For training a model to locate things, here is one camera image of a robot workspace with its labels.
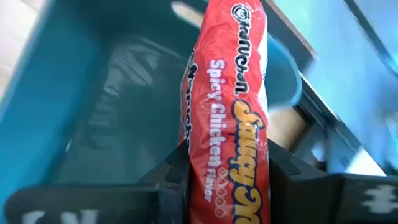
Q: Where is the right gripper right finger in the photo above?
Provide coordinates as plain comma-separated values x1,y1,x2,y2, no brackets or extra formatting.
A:
269,139,338,224

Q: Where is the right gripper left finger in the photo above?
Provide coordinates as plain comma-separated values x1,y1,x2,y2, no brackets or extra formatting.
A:
139,139,191,224

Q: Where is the red Maruchan saucy noodles packet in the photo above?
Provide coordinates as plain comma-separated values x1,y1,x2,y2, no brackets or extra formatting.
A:
178,0,271,224

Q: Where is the teal blue plastic bin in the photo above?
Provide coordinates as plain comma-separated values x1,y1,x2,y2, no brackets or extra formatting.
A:
0,0,304,224

